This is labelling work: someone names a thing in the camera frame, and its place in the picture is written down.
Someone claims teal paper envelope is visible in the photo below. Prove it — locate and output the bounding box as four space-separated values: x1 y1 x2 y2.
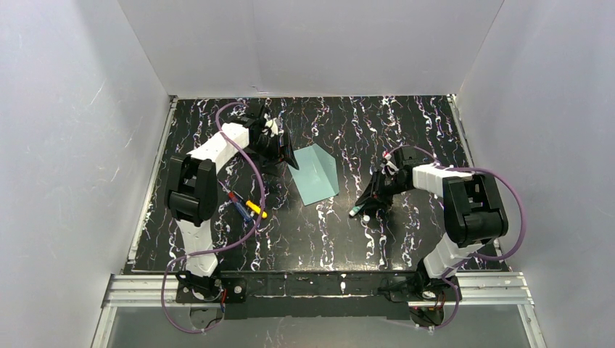
290 144 339 206

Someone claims green white marker pen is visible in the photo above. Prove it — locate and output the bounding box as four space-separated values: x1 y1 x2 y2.
349 206 361 217

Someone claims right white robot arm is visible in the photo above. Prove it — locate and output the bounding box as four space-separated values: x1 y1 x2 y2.
349 146 508 293

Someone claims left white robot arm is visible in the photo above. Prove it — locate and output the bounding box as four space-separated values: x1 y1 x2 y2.
165 104 300 288

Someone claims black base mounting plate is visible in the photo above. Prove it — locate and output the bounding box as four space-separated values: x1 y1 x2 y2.
173 270 462 325

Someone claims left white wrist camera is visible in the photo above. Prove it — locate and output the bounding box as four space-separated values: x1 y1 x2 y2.
263 117 284 138

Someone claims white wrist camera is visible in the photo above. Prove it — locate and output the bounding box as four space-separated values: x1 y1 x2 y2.
380 152 399 176
263 117 284 138

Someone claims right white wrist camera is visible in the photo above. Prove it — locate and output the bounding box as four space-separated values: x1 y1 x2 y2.
380 152 399 176

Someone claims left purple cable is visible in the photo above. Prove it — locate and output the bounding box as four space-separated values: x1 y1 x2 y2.
160 101 268 336

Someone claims purple cable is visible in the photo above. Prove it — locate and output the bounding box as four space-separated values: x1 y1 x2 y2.
384 144 527 331
160 101 268 336

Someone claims yellow handled screwdriver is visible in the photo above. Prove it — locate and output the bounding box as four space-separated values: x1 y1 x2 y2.
245 200 268 219

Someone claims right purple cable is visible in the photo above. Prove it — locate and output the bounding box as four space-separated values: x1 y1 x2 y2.
384 144 527 331

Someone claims aluminium frame rail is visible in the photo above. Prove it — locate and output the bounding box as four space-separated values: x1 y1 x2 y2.
102 271 534 307

